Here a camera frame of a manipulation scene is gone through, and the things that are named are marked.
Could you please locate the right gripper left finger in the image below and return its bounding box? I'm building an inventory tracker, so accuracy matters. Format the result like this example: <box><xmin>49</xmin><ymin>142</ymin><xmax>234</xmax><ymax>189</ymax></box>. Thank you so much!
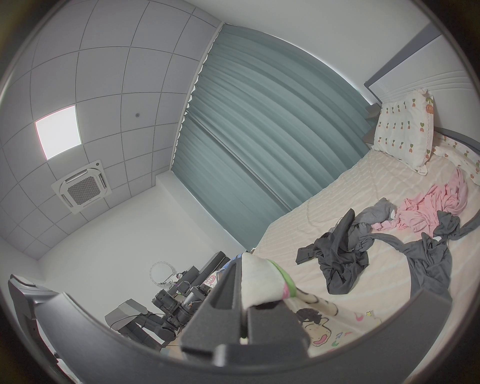
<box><xmin>180</xmin><ymin>259</ymin><xmax>249</xmax><ymax>362</ymax></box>

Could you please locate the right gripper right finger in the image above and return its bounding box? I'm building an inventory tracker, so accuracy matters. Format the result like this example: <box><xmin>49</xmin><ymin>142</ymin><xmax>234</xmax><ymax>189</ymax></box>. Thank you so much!
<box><xmin>245</xmin><ymin>299</ymin><xmax>312</xmax><ymax>359</ymax></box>

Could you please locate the white printed pyjama top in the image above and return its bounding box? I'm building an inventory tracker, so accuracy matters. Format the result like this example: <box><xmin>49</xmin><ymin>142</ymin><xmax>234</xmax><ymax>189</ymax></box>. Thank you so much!
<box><xmin>217</xmin><ymin>252</ymin><xmax>385</xmax><ymax>357</ymax></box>

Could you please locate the bed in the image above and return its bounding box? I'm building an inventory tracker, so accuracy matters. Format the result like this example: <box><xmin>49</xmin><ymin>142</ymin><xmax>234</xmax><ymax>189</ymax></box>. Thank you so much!
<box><xmin>249</xmin><ymin>20</ymin><xmax>480</xmax><ymax>361</ymax></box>

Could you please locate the dark grey chest of drawers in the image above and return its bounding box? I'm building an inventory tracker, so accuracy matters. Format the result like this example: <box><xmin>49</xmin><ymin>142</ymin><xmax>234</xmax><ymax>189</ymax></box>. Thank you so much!
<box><xmin>197</xmin><ymin>252</ymin><xmax>231</xmax><ymax>287</ymax></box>

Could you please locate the dark grey dressing table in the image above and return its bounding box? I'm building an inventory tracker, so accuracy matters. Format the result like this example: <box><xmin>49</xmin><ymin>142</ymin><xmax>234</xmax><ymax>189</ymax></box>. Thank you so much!
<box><xmin>174</xmin><ymin>265</ymin><xmax>201</xmax><ymax>289</ymax></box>

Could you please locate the round white framed mirror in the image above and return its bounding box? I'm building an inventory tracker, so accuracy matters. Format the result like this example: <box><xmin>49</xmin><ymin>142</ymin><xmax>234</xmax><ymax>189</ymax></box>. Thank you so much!
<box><xmin>149</xmin><ymin>262</ymin><xmax>177</xmax><ymax>286</ymax></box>

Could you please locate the black garment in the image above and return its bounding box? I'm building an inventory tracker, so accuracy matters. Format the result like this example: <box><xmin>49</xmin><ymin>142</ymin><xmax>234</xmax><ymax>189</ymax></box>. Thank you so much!
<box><xmin>295</xmin><ymin>208</ymin><xmax>370</xmax><ymax>295</ymax></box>

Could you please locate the light grey garment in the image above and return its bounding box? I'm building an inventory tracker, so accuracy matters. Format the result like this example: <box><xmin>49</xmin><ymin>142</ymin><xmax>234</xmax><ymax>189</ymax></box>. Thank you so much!
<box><xmin>349</xmin><ymin>197</ymin><xmax>398</xmax><ymax>248</ymax></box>

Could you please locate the dark grey garment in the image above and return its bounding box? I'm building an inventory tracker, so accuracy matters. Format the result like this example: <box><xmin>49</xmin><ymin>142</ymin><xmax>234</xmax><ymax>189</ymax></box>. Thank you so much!
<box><xmin>369</xmin><ymin>210</ymin><xmax>480</xmax><ymax>299</ymax></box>

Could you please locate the blue-green curtain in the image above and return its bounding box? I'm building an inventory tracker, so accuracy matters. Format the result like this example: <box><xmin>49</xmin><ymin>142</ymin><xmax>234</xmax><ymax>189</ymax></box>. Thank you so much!
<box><xmin>170</xmin><ymin>23</ymin><xmax>379</xmax><ymax>252</ymax></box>

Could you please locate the pink garment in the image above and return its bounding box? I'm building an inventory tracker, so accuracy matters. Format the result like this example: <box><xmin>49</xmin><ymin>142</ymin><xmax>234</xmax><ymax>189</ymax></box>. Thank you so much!
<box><xmin>371</xmin><ymin>167</ymin><xmax>469</xmax><ymax>232</ymax></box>

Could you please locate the white printed pillow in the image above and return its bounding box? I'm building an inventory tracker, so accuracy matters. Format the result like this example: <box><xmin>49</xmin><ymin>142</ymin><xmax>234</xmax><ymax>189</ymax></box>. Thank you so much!
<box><xmin>371</xmin><ymin>88</ymin><xmax>436</xmax><ymax>176</ymax></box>

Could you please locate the grey bedside table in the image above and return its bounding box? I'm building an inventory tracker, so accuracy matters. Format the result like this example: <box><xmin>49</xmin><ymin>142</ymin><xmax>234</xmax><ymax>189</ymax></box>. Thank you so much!
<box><xmin>362</xmin><ymin>103</ymin><xmax>381</xmax><ymax>147</ymax></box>

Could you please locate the square ceiling light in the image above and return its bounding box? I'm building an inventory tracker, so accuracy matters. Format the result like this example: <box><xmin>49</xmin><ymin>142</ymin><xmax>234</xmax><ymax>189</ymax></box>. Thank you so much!
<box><xmin>34</xmin><ymin>105</ymin><xmax>82</xmax><ymax>160</ymax></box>

